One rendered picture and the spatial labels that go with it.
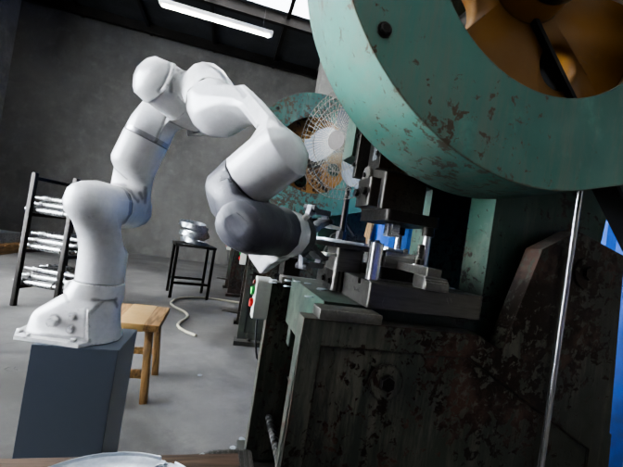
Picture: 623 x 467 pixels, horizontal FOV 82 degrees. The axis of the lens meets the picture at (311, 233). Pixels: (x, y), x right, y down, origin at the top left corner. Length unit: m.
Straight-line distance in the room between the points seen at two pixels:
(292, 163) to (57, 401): 0.78
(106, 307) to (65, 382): 0.18
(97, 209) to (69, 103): 7.48
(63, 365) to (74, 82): 7.66
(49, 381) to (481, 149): 1.01
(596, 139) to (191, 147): 7.32
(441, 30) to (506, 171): 0.25
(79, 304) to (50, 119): 7.49
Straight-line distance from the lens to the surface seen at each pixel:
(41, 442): 1.11
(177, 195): 7.64
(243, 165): 0.57
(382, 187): 1.00
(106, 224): 0.96
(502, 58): 0.82
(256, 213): 0.51
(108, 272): 1.00
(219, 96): 0.73
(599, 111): 0.84
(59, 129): 8.31
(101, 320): 1.02
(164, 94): 0.89
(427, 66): 0.63
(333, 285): 0.97
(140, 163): 0.98
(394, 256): 1.00
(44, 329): 1.06
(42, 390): 1.07
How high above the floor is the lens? 0.78
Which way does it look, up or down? 1 degrees up
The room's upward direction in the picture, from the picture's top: 9 degrees clockwise
